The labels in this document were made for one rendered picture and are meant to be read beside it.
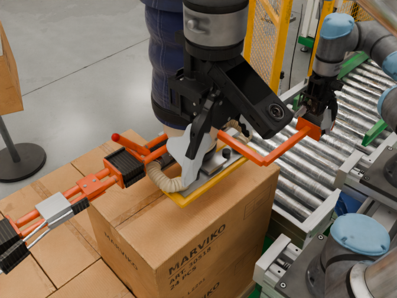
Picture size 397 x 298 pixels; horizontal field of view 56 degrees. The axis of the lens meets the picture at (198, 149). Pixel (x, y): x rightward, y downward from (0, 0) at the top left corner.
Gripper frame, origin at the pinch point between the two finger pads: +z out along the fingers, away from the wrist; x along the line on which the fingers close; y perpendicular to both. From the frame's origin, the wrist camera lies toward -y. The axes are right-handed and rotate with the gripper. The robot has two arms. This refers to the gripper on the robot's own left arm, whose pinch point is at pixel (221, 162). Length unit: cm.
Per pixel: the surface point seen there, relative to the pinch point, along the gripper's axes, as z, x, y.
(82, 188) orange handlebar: 33, 5, 41
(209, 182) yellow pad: 45, -27, 25
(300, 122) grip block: 33, -57, 13
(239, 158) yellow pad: 45, -42, 25
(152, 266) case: 58, 0, 23
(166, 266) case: 62, -5, 22
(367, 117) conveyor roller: 98, -169, 20
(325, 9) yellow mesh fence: 54, -194, 72
